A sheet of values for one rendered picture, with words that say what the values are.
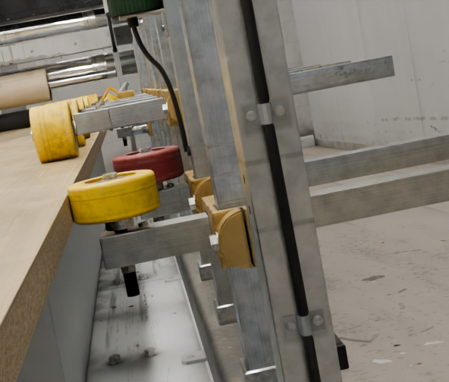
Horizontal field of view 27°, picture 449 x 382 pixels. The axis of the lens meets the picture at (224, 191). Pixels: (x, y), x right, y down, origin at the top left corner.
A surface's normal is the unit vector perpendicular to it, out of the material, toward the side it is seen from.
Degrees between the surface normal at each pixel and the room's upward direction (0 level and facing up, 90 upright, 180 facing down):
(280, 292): 90
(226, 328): 0
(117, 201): 90
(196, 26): 90
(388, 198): 90
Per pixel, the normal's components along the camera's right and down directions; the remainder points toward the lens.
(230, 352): -0.18, -0.98
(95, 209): -0.27, 0.17
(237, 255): 0.11, 0.11
